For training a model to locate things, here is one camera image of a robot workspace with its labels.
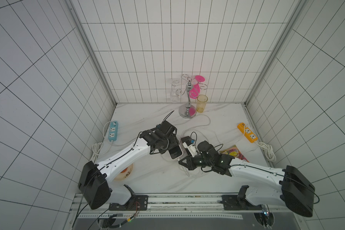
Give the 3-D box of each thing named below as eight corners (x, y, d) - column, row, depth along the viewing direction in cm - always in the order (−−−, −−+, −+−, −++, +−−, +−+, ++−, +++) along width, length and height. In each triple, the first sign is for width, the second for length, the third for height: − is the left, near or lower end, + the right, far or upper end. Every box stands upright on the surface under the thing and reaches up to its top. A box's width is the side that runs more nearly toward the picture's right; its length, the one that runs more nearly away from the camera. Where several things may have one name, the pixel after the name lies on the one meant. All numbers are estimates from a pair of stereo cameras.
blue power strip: (108, 141, 98) (107, 140, 96) (110, 122, 108) (109, 121, 107) (117, 140, 99) (116, 138, 97) (118, 121, 109) (117, 120, 108)
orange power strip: (251, 143, 97) (253, 142, 95) (235, 125, 107) (236, 124, 105) (258, 140, 98) (259, 138, 97) (241, 123, 108) (242, 121, 106)
